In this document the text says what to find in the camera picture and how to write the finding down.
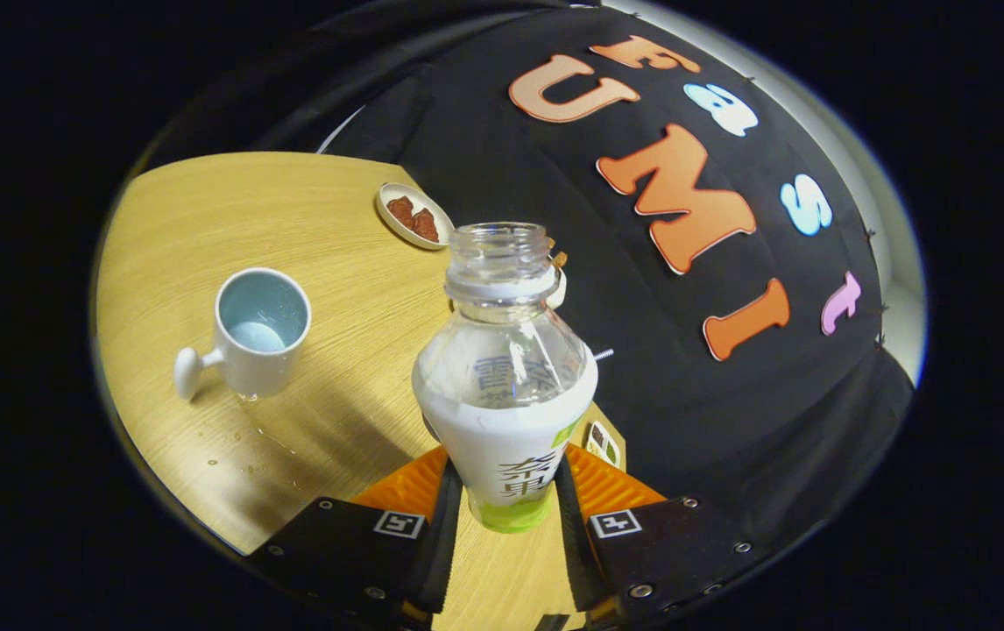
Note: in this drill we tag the white cup blue inside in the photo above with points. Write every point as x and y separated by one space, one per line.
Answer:
248 370

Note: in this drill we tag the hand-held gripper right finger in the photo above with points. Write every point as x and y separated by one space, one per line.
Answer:
572 543

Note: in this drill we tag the white toast holder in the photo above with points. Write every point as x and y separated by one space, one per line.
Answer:
560 291

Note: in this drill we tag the small white round plate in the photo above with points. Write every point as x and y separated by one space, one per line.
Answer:
390 221

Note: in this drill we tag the clear juice bottle white label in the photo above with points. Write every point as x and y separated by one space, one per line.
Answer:
502 421

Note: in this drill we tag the white divided dish with beans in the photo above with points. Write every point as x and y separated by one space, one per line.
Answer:
600 443

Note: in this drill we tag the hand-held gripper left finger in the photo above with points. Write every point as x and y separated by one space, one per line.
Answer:
445 543

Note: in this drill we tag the wooden table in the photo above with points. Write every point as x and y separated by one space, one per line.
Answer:
335 263

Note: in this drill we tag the red-brown food piece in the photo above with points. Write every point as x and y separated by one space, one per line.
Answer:
426 226
400 209

